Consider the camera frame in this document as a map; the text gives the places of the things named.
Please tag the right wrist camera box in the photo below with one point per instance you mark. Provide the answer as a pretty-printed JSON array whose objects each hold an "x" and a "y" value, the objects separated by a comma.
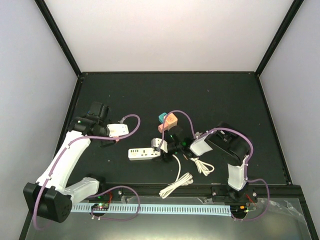
[{"x": 159, "y": 144}]

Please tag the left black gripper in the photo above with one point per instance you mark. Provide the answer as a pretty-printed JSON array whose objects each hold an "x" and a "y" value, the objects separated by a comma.
[{"x": 104, "y": 143}]

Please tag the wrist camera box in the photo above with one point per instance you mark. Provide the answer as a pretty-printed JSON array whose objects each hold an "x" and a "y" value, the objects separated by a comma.
[
  {"x": 159, "y": 144},
  {"x": 117, "y": 130}
]

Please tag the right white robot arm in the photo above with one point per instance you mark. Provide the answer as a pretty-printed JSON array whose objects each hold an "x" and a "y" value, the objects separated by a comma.
[{"x": 235, "y": 144}]

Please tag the pink cube plug adapter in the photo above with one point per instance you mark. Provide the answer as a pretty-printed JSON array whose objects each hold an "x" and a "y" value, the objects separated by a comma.
[{"x": 116, "y": 139}]

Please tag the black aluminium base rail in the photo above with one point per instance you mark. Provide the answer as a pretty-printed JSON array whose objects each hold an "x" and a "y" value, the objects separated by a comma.
[{"x": 220, "y": 193}]

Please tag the white power strip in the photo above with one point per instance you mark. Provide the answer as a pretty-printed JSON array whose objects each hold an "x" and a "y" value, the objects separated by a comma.
[{"x": 138, "y": 154}]

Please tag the left circuit board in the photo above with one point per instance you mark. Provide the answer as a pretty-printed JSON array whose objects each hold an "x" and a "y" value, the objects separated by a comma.
[{"x": 100, "y": 206}]

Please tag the orange cube plug adapter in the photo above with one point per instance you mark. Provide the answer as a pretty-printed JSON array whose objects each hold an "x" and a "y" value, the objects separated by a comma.
[{"x": 168, "y": 123}]

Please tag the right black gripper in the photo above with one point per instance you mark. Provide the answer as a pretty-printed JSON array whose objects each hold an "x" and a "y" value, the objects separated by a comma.
[{"x": 164, "y": 157}]

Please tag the light blue slotted cable duct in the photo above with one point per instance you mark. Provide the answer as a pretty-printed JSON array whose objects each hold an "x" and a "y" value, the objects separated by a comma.
[{"x": 158, "y": 209}]

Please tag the circuit board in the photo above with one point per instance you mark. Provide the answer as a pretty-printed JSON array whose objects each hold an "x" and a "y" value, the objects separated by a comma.
[
  {"x": 100, "y": 206},
  {"x": 242, "y": 209}
]

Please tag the right circuit board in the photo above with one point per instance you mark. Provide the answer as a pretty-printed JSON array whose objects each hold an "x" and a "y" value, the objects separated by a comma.
[{"x": 242, "y": 209}]

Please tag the teal power strip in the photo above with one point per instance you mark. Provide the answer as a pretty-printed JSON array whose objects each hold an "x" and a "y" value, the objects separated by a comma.
[{"x": 161, "y": 117}]

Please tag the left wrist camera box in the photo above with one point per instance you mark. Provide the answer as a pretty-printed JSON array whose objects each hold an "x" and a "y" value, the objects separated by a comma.
[{"x": 117, "y": 130}]

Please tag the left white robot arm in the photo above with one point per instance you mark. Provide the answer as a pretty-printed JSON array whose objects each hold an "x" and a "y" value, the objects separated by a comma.
[{"x": 50, "y": 197}]

